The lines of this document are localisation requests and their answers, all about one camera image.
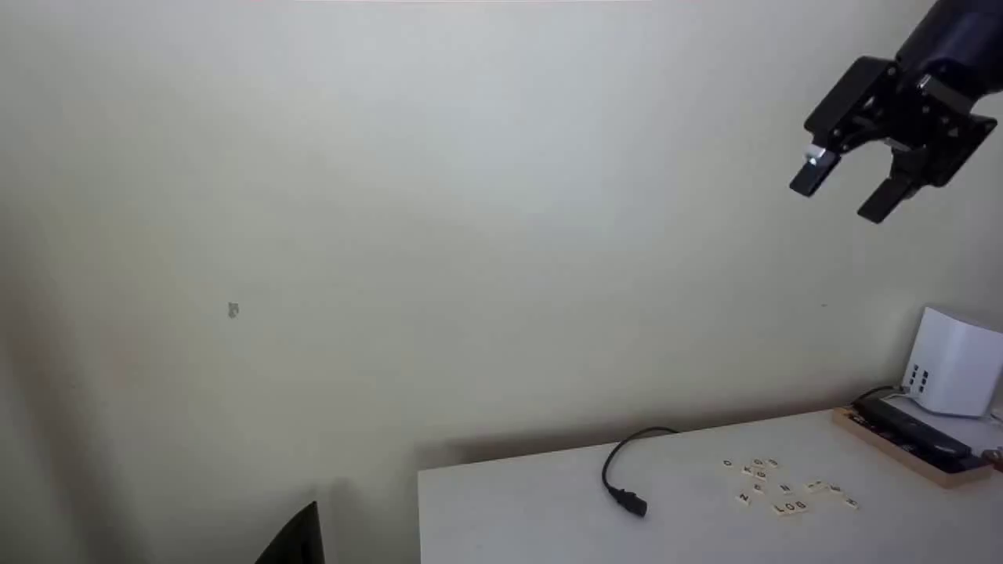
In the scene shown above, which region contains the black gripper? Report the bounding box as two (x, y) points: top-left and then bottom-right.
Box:
(791, 0), (1003, 226)

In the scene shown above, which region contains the flat rectangular box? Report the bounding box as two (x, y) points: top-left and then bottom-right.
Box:
(830, 405), (997, 491)

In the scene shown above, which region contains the black angular object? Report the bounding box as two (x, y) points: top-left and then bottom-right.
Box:
(254, 497), (325, 564)

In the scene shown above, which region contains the black cable with plug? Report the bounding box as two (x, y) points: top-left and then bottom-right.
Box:
(599, 422), (680, 519)

